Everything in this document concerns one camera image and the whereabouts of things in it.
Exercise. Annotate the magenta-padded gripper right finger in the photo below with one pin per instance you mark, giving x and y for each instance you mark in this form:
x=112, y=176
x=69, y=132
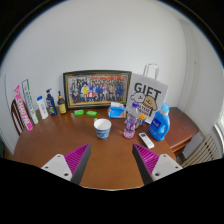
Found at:
x=163, y=166

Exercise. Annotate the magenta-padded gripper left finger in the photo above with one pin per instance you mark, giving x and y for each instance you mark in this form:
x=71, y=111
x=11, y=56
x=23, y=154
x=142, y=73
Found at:
x=60, y=166

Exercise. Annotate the clear purple-capped water bottle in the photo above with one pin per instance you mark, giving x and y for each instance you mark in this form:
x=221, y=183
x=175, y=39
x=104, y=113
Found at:
x=131, y=122

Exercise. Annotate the white remote control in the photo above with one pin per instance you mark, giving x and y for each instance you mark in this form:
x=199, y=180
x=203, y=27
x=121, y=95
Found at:
x=146, y=140

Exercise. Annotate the white radiator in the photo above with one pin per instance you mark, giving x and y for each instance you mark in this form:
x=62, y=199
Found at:
x=200, y=151

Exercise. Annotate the blue detergent bottle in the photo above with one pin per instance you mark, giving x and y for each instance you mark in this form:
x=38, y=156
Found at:
x=159, y=125

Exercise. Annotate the brown wooden side table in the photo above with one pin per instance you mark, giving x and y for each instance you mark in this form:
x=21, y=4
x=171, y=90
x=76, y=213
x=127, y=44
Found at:
x=181, y=128

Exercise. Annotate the colourful puzzle cube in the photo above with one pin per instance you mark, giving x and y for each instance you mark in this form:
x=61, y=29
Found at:
x=142, y=119

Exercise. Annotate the blue patterned paper cup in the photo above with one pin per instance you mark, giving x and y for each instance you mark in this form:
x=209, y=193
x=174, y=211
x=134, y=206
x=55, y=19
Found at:
x=102, y=129

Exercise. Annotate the small green pack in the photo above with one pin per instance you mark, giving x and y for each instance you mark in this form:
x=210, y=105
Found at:
x=91, y=113
x=79, y=112

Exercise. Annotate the amber pump bottle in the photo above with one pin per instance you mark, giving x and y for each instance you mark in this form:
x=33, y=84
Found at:
x=62, y=107

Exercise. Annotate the white blue-capped bottle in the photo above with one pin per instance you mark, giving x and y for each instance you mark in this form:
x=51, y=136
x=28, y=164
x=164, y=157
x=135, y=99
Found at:
x=42, y=108

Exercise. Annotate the dark blue pump bottle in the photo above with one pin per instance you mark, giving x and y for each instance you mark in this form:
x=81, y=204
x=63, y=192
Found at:
x=51, y=106

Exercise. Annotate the brown wooden chair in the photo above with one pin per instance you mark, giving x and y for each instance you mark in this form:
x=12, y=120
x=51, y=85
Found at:
x=15, y=116

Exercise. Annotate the blue tissue pack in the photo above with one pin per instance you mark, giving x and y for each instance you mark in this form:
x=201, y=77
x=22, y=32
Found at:
x=116, y=111

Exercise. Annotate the white paper gift bag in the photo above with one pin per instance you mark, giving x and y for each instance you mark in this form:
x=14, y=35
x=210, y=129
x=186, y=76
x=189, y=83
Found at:
x=148, y=89

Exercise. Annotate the framed group picture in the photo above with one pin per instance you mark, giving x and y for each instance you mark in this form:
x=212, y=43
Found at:
x=96, y=89

